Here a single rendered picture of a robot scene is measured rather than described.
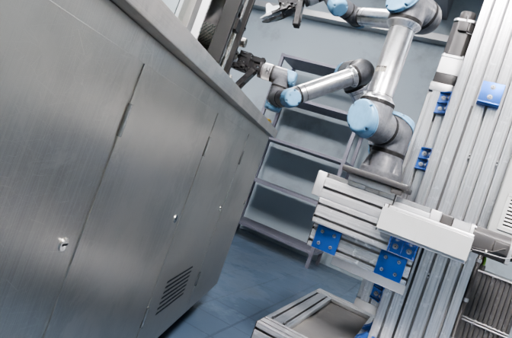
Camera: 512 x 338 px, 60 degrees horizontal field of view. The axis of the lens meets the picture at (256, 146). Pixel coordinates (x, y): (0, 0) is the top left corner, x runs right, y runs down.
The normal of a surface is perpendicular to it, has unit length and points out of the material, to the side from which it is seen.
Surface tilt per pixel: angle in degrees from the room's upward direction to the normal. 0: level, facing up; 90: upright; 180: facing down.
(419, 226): 90
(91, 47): 90
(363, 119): 98
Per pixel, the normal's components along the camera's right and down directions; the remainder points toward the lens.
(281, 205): -0.37, -0.16
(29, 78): 0.93, 0.33
